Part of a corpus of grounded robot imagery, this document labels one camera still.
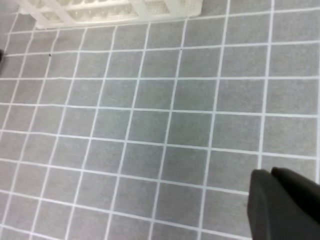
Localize grey checked tablecloth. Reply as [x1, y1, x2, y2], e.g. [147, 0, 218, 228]
[0, 0, 320, 240]

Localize white test tube rack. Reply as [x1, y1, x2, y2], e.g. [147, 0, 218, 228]
[17, 0, 203, 29]

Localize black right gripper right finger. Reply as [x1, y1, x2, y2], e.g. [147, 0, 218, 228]
[270, 166, 320, 240]

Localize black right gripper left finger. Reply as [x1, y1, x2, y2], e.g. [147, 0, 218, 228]
[247, 169, 300, 240]

